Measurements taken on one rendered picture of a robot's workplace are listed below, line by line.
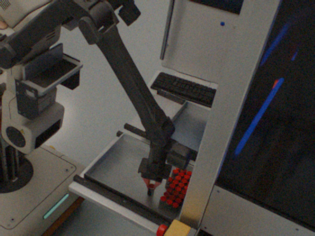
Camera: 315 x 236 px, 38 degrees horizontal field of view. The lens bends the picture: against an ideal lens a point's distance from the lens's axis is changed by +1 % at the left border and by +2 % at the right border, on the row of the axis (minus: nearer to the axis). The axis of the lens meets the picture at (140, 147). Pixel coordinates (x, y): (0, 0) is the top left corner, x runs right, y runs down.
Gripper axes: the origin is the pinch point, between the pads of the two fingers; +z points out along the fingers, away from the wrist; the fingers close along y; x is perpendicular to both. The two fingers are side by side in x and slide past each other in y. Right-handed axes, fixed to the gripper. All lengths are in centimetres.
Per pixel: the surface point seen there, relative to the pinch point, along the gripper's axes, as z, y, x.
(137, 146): 3.4, -10.2, 21.2
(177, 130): 3.8, 2.4, 37.0
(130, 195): 4.0, -6.3, -2.8
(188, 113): 3.7, 4.9, 49.2
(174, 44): -3, -11, 90
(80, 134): 91, -64, 113
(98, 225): 92, -29, 46
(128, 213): 4.3, -4.7, -10.4
